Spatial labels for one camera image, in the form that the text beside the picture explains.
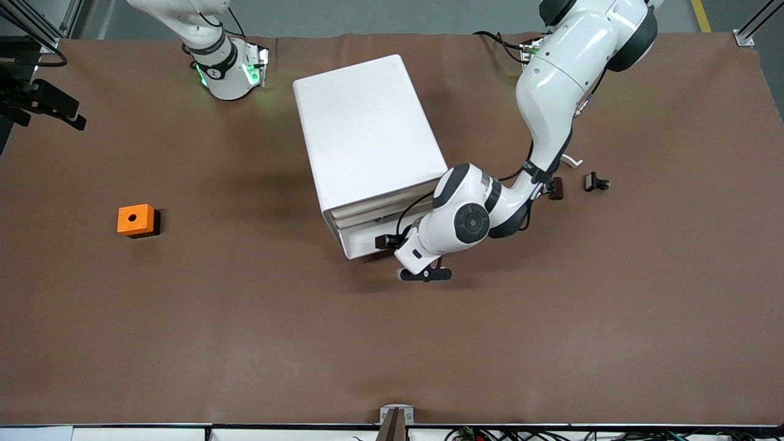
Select white plastic drawer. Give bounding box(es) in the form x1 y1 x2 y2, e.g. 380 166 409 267
330 187 437 221
334 199 429 232
339 211 423 260

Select left arm silver base panel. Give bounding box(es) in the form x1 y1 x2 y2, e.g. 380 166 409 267
519 38 546 65

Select right arm silver base panel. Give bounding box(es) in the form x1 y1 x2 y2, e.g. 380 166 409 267
244 42 271 88

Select white plastic drawer cabinet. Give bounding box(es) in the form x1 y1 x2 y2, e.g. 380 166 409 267
292 54 449 259

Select orange box with hole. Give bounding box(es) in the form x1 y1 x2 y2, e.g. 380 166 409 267
116 203 157 238

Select brown table mat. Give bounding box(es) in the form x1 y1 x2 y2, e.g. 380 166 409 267
0 31 784 428

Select left arm white camera bracket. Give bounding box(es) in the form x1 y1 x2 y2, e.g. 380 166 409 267
394 228 443 274

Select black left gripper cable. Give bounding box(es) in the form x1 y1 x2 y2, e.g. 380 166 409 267
397 192 437 236

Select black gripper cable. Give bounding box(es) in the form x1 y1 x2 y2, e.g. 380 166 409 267
0 18 67 68
397 192 437 236

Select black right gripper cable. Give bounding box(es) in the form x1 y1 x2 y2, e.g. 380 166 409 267
0 18 67 68

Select aluminium frame profile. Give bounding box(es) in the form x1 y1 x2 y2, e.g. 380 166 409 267
735 0 784 47
60 0 85 39
0 3 60 55

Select grey metal clamp bracket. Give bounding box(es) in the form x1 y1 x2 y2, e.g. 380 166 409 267
379 404 415 425

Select dark camera stand post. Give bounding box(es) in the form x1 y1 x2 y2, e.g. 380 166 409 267
375 409 410 441

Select black right arm base cable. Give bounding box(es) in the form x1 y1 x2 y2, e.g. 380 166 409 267
225 5 247 39

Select black arm base cable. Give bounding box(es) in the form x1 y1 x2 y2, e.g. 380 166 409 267
473 29 529 62
225 5 247 39

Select tangled coloured cable bundle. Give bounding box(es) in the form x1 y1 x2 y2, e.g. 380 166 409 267
444 426 784 441

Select black left arm base cable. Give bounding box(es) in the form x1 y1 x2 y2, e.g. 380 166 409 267
473 29 529 62

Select white table edge rail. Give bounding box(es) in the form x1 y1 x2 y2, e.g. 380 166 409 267
0 424 784 441

